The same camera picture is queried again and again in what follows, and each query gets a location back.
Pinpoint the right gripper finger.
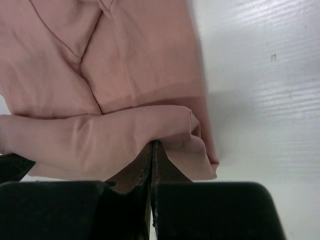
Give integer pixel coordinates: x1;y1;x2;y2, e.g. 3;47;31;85
151;141;286;240

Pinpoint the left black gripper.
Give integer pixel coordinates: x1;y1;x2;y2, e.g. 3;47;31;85
0;143;153;240

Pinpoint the pink t shirt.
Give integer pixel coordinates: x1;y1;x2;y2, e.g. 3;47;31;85
0;0;219;181

